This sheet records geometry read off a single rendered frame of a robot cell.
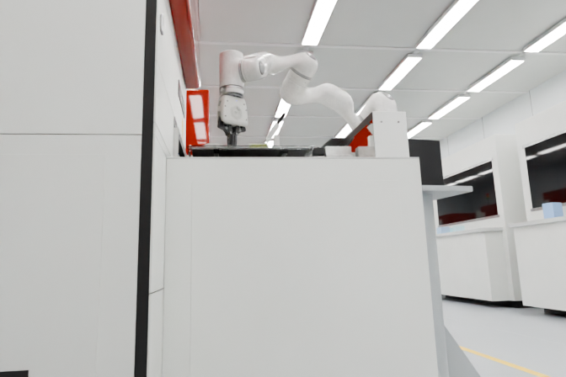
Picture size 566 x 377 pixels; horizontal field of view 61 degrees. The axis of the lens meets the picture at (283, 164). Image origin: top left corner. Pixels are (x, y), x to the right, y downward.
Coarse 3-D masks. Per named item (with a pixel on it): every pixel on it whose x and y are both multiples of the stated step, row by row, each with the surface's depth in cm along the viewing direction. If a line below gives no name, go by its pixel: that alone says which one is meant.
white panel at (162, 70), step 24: (168, 0) 119; (168, 24) 119; (168, 48) 119; (144, 72) 95; (168, 72) 118; (144, 96) 94; (168, 96) 118; (144, 120) 93; (168, 120) 118; (168, 144) 118
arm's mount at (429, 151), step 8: (408, 144) 178; (416, 144) 179; (424, 144) 180; (432, 144) 181; (416, 152) 179; (424, 152) 180; (432, 152) 181; (440, 152) 182; (424, 160) 179; (432, 160) 180; (440, 160) 181; (424, 168) 178; (432, 168) 179; (440, 168) 180; (424, 176) 178; (432, 176) 178; (440, 176) 179; (424, 184) 177; (432, 184) 178; (440, 184) 179
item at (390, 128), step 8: (376, 112) 128; (384, 112) 128; (392, 112) 129; (400, 112) 129; (376, 120) 128; (384, 120) 128; (392, 120) 128; (400, 120) 129; (376, 128) 127; (384, 128) 128; (392, 128) 128; (400, 128) 128; (376, 136) 127; (384, 136) 127; (392, 136) 127; (400, 136) 128; (376, 144) 126; (384, 144) 127; (392, 144) 127; (400, 144) 127; (376, 152) 126; (384, 152) 126; (392, 152) 126; (400, 152) 127; (408, 152) 127
